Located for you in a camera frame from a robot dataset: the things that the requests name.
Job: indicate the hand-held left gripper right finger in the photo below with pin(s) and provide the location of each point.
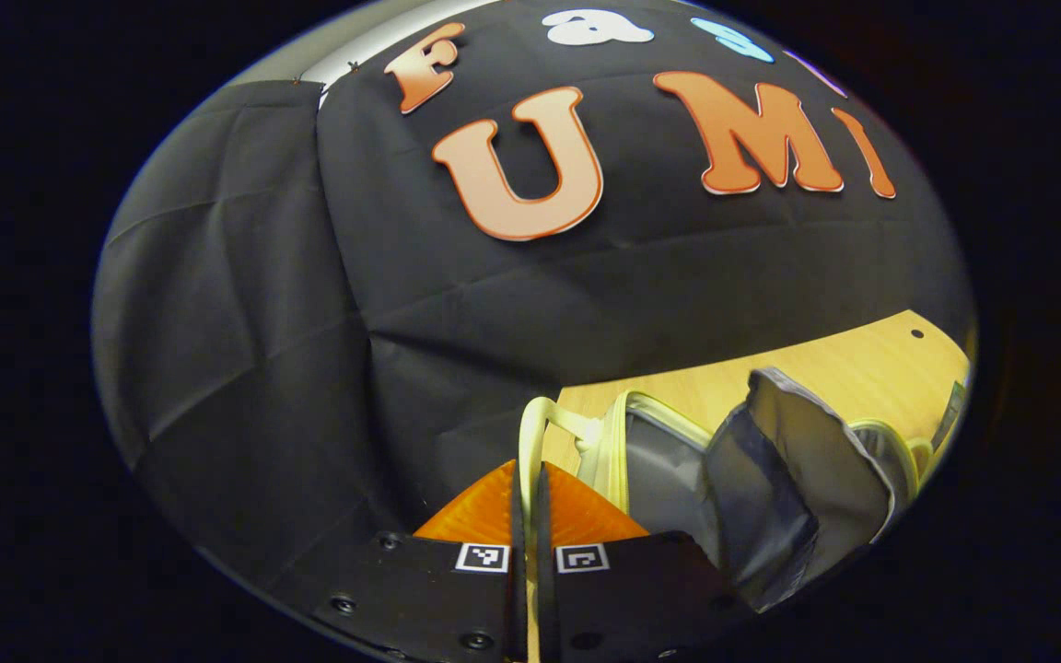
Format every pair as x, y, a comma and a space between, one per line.
544, 571

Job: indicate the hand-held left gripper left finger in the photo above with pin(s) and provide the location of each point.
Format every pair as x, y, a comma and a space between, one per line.
519, 571

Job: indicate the cream suitcase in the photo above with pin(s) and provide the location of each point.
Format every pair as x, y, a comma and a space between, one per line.
770, 479

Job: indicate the slim white tube green end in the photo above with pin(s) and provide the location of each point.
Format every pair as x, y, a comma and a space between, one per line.
951, 414

